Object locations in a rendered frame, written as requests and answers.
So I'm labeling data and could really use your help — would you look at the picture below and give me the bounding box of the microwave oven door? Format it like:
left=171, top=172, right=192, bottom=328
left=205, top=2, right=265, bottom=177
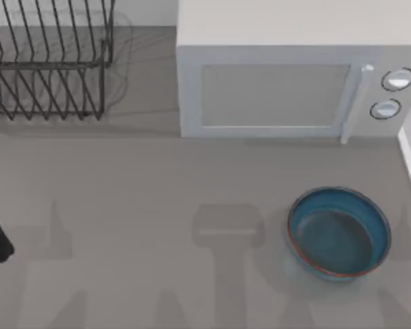
left=177, top=45, right=364, bottom=138

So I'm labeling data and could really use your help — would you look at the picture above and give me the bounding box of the pale microwave oven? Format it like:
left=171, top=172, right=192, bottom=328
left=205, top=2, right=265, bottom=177
left=175, top=0, right=411, bottom=145

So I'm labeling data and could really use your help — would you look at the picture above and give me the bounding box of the blue bowl with red rim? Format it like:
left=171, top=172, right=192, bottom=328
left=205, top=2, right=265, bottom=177
left=287, top=186, right=392, bottom=284

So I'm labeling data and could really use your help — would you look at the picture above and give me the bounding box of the small microwave knob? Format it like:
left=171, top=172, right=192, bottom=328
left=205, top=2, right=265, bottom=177
left=369, top=98, right=403, bottom=120

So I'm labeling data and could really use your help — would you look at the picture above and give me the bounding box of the large microwave knob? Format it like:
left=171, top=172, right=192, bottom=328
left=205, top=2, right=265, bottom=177
left=381, top=67, right=411, bottom=92

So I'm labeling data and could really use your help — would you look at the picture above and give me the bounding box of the microwave door handle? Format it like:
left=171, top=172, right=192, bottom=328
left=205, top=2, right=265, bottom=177
left=340, top=64, right=375, bottom=145

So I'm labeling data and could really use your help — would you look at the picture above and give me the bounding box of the dark wire dish rack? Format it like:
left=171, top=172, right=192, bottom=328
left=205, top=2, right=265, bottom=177
left=0, top=0, right=116, bottom=121

